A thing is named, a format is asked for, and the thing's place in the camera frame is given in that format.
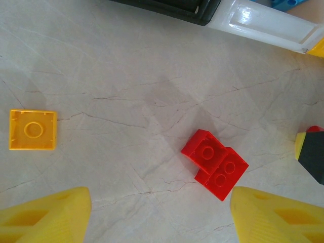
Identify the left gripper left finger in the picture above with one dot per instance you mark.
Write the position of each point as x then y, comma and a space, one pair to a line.
55, 215

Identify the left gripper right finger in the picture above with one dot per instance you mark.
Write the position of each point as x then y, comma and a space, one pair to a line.
265, 222

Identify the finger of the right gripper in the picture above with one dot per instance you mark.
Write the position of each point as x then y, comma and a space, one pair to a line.
312, 154

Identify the red lego brick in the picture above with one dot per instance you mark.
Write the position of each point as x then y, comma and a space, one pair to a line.
205, 152
315, 128
224, 174

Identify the yellow small lego brick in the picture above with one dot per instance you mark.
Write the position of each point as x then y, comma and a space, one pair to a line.
33, 130

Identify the blue lego brick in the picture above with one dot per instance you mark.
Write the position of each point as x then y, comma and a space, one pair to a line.
283, 3

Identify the yellow plastic bin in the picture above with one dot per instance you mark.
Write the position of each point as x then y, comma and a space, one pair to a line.
318, 49

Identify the white plastic bin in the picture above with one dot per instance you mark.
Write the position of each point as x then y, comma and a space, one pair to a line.
265, 25

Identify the black plastic bin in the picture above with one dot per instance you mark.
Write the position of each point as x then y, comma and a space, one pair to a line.
164, 8

